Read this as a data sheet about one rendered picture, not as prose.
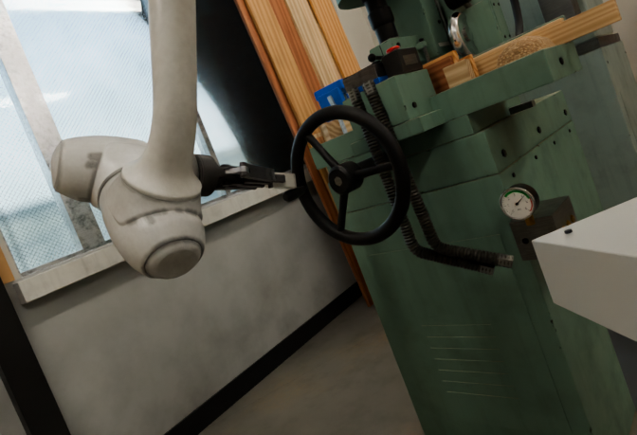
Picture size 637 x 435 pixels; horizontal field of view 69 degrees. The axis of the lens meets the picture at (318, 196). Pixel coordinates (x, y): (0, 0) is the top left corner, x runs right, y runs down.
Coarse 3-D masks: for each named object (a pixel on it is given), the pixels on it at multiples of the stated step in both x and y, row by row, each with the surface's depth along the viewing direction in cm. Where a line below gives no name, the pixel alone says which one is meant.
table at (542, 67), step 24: (552, 48) 82; (504, 72) 83; (528, 72) 81; (552, 72) 79; (432, 96) 94; (456, 96) 90; (480, 96) 87; (504, 96) 85; (432, 120) 90; (336, 144) 114; (360, 144) 97
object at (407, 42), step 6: (408, 36) 114; (414, 36) 116; (384, 42) 110; (390, 42) 109; (396, 42) 110; (402, 42) 112; (408, 42) 113; (414, 42) 116; (372, 48) 113; (378, 48) 111; (384, 48) 110; (378, 54) 112; (384, 54) 111; (420, 54) 116; (420, 60) 116; (426, 60) 118
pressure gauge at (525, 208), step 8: (520, 184) 83; (504, 192) 83; (512, 192) 83; (520, 192) 82; (528, 192) 81; (536, 192) 82; (504, 200) 84; (512, 200) 83; (520, 200) 82; (528, 200) 81; (536, 200) 81; (504, 208) 85; (512, 208) 84; (520, 208) 83; (528, 208) 82; (536, 208) 82; (512, 216) 84; (520, 216) 83; (528, 216) 82; (528, 224) 85
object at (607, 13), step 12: (612, 0) 83; (588, 12) 85; (600, 12) 84; (612, 12) 83; (564, 24) 88; (576, 24) 87; (588, 24) 86; (600, 24) 85; (552, 36) 90; (564, 36) 89; (576, 36) 88; (480, 60) 101; (492, 60) 99; (480, 72) 101
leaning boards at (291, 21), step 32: (256, 0) 259; (288, 0) 282; (320, 0) 305; (256, 32) 255; (288, 32) 276; (320, 32) 301; (288, 64) 262; (320, 64) 286; (352, 64) 309; (288, 96) 255; (320, 128) 250; (320, 192) 255; (352, 256) 259
